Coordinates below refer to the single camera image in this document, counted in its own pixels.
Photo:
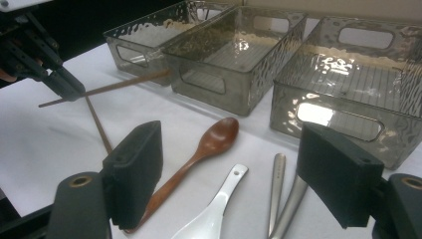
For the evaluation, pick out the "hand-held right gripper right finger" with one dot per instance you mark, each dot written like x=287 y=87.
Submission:
x=338 y=172

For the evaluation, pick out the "white ceramic spoon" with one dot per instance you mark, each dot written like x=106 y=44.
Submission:
x=212 y=212

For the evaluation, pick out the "smoky clear plastic bin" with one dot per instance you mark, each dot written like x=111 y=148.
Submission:
x=149 y=40
x=232 y=63
x=348 y=83

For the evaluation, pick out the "brown wooden spoon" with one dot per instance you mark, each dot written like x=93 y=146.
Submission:
x=215 y=136

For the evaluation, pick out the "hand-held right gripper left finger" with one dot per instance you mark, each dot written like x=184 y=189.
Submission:
x=132 y=172

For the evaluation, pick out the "brown wooden chopstick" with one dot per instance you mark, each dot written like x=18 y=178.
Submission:
x=99 y=127
x=126 y=84

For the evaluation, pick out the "white table sheet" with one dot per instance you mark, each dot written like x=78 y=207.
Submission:
x=49 y=149

